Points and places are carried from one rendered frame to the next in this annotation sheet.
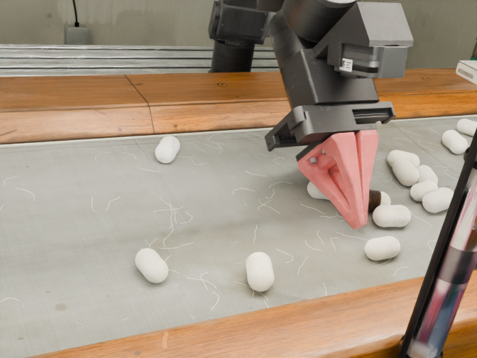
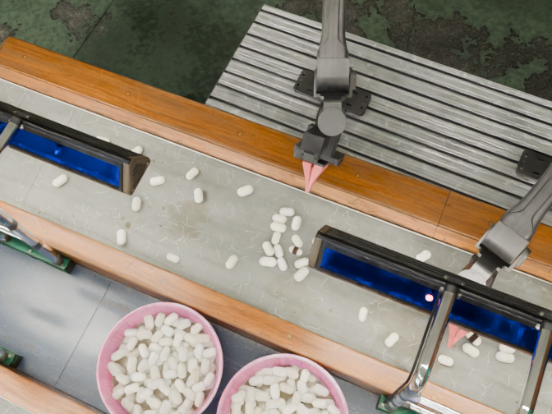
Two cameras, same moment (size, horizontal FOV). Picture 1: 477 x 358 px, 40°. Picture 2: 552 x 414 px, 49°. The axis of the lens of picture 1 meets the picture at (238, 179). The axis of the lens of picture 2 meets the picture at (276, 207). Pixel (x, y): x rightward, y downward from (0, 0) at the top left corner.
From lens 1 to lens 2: 1.04 m
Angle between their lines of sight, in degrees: 54
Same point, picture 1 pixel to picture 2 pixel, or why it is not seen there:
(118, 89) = (434, 206)
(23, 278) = (328, 292)
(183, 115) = (451, 236)
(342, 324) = (385, 379)
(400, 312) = not seen: hidden behind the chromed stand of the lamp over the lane
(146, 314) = (349, 328)
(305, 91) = not seen: hidden behind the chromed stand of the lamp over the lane
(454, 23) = not seen: outside the picture
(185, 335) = (342, 350)
